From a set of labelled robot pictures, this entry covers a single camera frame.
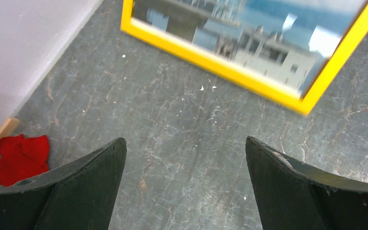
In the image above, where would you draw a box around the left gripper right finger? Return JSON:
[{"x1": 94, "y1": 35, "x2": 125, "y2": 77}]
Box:
[{"x1": 245, "y1": 137, "x2": 368, "y2": 230}]

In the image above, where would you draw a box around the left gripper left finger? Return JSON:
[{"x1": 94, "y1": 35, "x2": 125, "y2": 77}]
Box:
[{"x1": 0, "y1": 138, "x2": 127, "y2": 230}]

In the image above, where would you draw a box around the yellow picture frame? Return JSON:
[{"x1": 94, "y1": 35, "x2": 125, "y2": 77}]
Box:
[{"x1": 121, "y1": 0, "x2": 368, "y2": 115}]

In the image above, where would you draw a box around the building photo print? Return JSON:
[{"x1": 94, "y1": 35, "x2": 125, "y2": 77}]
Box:
[{"x1": 131, "y1": 0, "x2": 367, "y2": 97}]

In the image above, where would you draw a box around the red cloth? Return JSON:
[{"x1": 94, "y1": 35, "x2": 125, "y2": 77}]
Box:
[{"x1": 0, "y1": 135, "x2": 50, "y2": 186}]

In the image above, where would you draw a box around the wooden rack frame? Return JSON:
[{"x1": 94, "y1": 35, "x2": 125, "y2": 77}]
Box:
[{"x1": 0, "y1": 117, "x2": 20, "y2": 139}]

